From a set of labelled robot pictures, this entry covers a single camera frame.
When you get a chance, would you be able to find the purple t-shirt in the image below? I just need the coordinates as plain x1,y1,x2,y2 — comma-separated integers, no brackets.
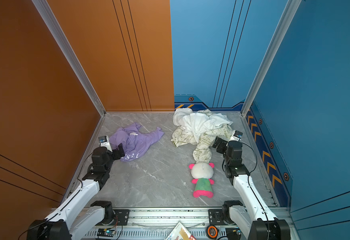
109,123,165,162

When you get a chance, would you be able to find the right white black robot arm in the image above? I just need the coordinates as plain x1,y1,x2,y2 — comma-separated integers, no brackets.
212,137,292,240

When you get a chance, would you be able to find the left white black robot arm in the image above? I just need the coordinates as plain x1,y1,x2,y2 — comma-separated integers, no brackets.
25,144,125,240

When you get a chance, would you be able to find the cream patterned cloth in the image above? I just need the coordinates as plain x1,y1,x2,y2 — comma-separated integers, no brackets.
172,125,233,163

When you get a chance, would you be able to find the white cloth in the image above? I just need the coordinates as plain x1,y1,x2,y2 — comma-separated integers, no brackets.
173,108,233,143

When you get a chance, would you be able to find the white pink plush toy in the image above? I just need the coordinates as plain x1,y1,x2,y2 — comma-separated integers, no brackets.
188,162,214,198

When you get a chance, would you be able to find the left green circuit board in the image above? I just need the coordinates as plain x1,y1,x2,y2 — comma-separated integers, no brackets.
97,229,117,238

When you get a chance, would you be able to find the green circuit board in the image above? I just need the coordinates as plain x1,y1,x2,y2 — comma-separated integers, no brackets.
97,229,117,238
230,228,241,236

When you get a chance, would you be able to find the right green circuit board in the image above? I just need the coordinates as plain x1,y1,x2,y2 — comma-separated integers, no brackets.
230,228,241,236

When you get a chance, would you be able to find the orange black tape measure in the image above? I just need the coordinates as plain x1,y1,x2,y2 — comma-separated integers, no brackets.
206,225,219,240

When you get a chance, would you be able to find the printed booklet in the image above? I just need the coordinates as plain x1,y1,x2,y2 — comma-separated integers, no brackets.
165,222,196,240

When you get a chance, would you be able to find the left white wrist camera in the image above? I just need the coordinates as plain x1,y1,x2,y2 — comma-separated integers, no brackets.
98,136,113,152

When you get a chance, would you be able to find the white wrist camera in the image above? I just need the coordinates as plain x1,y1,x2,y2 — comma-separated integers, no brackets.
98,136,113,152
227,130,243,148

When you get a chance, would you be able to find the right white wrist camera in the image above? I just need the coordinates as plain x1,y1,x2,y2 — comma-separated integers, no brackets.
227,130,243,148

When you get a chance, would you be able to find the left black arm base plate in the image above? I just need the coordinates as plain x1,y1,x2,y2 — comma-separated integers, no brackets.
98,209,130,227

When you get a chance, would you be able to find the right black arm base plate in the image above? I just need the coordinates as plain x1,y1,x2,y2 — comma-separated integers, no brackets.
208,209,231,226

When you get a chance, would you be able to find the aluminium front rail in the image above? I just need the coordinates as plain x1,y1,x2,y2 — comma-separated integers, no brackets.
78,207,238,239

